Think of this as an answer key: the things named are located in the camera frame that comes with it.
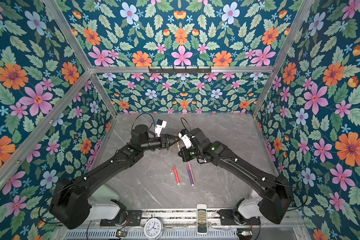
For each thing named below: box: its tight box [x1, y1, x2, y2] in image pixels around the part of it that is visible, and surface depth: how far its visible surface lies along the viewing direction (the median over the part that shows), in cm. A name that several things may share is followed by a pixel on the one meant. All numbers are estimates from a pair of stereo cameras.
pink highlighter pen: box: [173, 166, 181, 185], surface depth 88 cm
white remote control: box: [196, 203, 208, 235], surface depth 73 cm
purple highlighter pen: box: [186, 166, 195, 187], surface depth 90 cm
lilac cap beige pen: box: [188, 161, 196, 183], surface depth 92 cm
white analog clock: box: [144, 218, 164, 240], surface depth 69 cm
